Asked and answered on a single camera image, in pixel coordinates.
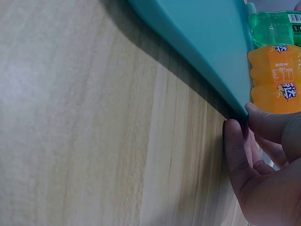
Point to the orange soda bottle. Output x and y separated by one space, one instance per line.
275 80

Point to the teal plastic tray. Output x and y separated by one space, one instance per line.
207 35

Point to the green soda bottle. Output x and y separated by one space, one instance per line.
270 28

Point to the person's right hand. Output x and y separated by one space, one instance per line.
270 200

